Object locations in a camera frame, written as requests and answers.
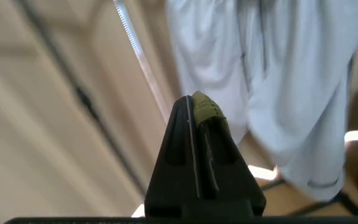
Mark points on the black clothes rack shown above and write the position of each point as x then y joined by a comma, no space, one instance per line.
85,99

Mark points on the pale grey shorts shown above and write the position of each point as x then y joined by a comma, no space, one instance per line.
291,93

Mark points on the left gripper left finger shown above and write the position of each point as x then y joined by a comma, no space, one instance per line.
172,174

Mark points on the clear curtain wand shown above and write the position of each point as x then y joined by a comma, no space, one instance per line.
141,56

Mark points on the green printed t-shirt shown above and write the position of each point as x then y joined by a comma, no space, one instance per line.
207,109

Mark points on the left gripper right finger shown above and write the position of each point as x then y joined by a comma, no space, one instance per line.
228,183

